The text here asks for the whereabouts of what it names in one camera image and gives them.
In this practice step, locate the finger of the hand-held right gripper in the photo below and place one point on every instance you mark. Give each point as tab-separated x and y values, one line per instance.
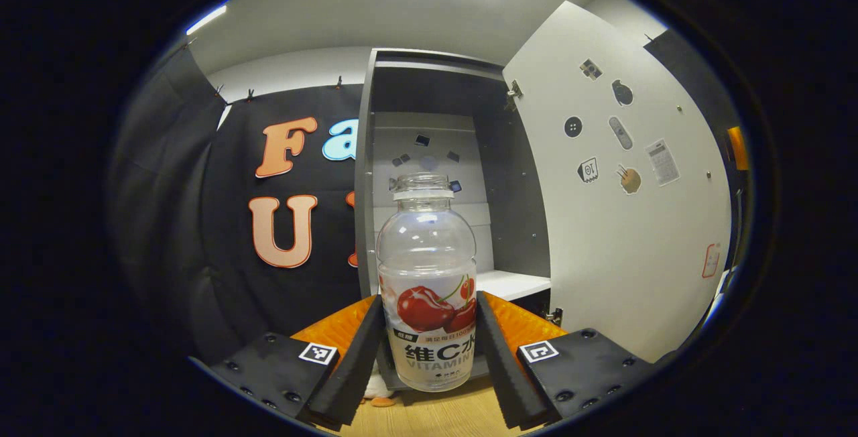
737	149

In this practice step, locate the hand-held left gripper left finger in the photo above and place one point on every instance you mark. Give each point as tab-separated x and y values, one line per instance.
362	363

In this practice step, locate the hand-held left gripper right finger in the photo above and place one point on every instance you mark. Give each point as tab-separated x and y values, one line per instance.
499	363

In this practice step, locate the clear bottle with cherry label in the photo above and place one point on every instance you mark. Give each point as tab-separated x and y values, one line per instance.
429	276

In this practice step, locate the white cabinet door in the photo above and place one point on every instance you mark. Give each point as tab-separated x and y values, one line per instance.
603	256

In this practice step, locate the grey cabinet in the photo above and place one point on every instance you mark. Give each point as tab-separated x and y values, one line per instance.
509	175

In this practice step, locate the penguin plush toy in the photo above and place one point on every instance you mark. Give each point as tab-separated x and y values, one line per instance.
379	395

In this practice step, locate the black backdrop cloth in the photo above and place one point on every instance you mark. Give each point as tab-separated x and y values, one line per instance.
201	222

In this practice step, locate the narrow ceiling light strip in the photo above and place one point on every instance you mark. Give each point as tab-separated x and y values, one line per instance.
206	19

